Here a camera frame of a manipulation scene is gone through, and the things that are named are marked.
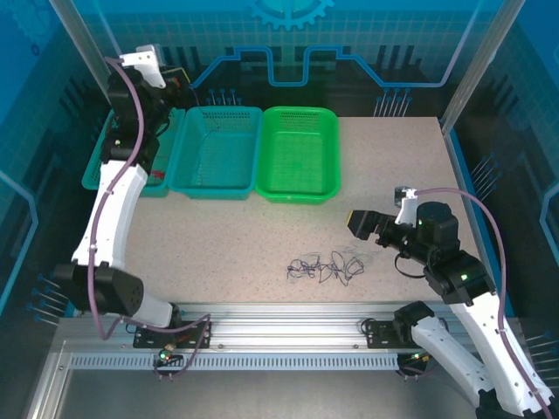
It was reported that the dark blue thin cable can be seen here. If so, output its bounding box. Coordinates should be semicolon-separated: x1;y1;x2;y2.
190;86;222;133
317;250;367;290

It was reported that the teal perforated plastic basket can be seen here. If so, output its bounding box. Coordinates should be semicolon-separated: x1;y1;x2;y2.
168;106;265;203

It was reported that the small teal plastic basket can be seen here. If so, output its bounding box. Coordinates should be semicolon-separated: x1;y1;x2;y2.
82;106;187;199

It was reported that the green perforated plastic basket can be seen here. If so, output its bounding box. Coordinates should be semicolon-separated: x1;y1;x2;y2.
254;106;342;205

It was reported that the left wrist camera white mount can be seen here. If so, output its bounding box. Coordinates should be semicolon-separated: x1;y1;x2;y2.
118;43;169;90

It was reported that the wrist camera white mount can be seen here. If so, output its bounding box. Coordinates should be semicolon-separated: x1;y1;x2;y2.
394;186;421;227
118;43;169;90

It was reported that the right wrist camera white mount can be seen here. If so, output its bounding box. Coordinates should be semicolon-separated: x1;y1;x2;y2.
394;186;421;227

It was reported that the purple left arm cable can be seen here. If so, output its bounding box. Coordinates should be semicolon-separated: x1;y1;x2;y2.
89;57;214;381

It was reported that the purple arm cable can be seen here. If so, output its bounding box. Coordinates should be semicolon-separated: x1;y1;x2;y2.
413;187;556;419
89;57;214;381

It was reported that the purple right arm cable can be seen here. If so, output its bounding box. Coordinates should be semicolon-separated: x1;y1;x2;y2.
413;187;556;419

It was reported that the black thin cable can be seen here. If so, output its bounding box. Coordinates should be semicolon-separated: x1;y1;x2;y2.
286;257;328;284

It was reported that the aluminium frame post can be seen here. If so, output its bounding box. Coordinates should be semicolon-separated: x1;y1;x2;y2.
46;0;124;121
438;0;528;137

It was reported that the aluminium frame rail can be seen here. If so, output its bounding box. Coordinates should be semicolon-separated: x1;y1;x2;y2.
55;299;481;351

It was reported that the slotted metal cable duct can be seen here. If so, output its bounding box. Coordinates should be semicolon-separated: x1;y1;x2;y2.
68;353;402;372

